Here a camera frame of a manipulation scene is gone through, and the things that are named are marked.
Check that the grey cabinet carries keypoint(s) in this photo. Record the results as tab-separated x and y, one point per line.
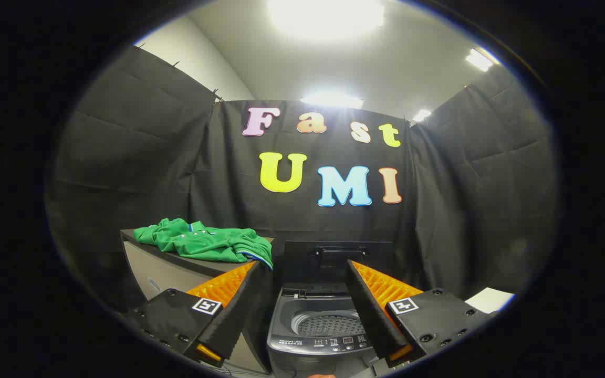
150	270

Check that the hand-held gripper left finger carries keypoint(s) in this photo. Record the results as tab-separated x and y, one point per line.
237	310

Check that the green polo shirt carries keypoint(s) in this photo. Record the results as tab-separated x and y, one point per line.
213	244

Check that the black backdrop cloth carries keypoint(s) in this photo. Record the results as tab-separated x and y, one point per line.
176	157

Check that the ceiling light panel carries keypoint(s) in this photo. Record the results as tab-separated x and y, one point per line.
421	115
331	100
479	59

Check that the large ceiling light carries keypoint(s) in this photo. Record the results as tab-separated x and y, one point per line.
326	16

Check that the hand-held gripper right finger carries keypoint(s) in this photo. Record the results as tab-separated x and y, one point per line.
371	310

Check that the grey washing machine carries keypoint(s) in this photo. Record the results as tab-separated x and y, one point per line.
308	344

